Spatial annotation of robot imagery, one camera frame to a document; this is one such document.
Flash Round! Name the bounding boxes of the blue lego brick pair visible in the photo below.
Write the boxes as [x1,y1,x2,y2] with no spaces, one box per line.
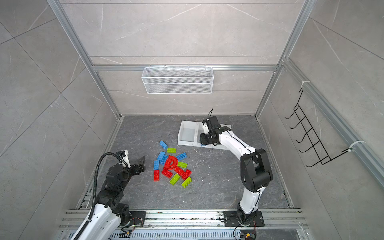
[157,152,165,161]
[160,155,169,165]

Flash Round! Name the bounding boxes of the black corrugated cable hose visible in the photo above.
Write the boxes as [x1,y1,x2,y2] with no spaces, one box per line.
[88,152,124,220]

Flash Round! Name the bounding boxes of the red lego brick upright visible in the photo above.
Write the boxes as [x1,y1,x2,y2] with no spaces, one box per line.
[153,170,160,182]

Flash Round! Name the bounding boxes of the red lego brick small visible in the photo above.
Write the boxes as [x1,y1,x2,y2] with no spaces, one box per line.
[162,169,173,179]

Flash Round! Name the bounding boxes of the red arch lego piece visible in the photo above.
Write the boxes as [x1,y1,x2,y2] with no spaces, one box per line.
[164,156,179,170]

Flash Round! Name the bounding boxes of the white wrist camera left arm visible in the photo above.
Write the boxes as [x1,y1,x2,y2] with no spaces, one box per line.
[121,150,131,169]

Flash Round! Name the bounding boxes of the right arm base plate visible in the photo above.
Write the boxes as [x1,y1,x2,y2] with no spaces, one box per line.
[223,210,265,227]

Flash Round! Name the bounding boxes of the red lego brick right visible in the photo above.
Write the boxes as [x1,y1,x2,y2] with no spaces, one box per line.
[182,170,192,180]

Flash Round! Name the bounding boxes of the white middle plastic bin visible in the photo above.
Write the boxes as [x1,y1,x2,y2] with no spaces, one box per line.
[195,122,213,148]

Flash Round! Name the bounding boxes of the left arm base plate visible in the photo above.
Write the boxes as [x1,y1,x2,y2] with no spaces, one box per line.
[120,211,147,227]

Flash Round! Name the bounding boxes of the green lego brick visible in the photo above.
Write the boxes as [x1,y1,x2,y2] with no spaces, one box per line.
[170,174,181,186]
[178,162,188,169]
[167,148,177,154]
[182,177,192,188]

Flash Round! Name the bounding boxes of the blue lego brick pair right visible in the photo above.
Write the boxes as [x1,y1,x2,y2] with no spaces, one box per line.
[160,155,169,165]

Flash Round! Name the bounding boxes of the white plastic bin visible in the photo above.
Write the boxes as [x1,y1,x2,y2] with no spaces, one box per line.
[178,121,201,147]
[195,122,213,148]
[208,124,231,151]

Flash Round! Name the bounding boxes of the black wire hook rack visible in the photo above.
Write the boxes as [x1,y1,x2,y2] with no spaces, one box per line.
[284,89,353,168]

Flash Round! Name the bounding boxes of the white left plastic bin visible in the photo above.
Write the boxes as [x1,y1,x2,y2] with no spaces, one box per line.
[178,121,201,147]

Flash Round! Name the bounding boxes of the blue lego brick pair left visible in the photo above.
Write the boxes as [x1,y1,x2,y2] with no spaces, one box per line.
[157,152,165,161]

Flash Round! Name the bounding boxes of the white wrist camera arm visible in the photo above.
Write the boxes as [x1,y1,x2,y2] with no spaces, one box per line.
[121,150,131,169]
[203,123,210,135]

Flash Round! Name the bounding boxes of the red lego brick center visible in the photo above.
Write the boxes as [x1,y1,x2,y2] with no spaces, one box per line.
[174,166,185,176]

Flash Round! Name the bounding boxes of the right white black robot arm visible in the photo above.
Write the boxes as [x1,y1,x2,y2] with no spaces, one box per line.
[200,117,273,225]

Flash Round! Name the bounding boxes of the white wire mesh basket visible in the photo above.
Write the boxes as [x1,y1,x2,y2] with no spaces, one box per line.
[142,67,214,94]

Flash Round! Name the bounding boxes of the white right plastic bin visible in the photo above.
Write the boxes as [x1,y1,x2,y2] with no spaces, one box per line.
[208,124,231,151]

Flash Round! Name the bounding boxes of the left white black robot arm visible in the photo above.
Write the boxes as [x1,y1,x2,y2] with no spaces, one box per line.
[72,158,146,240]

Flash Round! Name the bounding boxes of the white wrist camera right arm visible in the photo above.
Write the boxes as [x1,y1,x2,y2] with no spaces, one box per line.
[203,123,210,135]

